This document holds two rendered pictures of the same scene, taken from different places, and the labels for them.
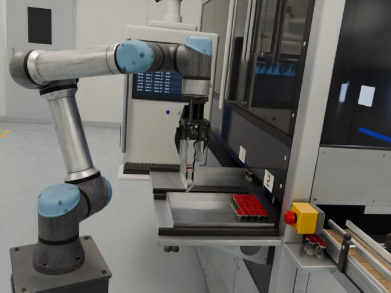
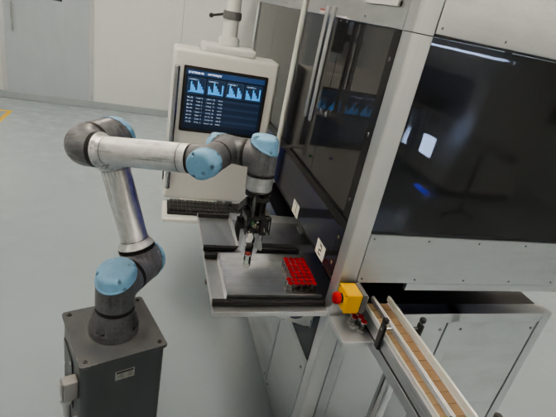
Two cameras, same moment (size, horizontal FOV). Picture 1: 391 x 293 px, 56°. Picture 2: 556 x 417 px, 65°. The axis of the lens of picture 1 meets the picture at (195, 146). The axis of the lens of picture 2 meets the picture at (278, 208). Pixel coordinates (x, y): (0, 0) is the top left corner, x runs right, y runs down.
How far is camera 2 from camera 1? 0.37 m
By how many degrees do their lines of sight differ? 13
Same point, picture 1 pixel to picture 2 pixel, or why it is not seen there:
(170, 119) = not seen: hidden behind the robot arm
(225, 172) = (275, 221)
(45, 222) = (103, 299)
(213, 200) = (264, 261)
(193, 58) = (259, 159)
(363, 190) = (406, 270)
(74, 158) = (129, 230)
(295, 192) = (344, 272)
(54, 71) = (117, 161)
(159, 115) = not seen: hidden behind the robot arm
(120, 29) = not seen: outside the picture
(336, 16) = (400, 118)
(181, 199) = (232, 259)
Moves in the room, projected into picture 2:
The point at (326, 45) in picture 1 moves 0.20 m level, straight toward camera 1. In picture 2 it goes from (388, 144) to (387, 163)
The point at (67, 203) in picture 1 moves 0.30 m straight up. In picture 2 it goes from (126, 282) to (131, 187)
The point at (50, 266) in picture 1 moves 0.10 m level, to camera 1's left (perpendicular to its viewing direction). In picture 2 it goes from (108, 337) to (74, 334)
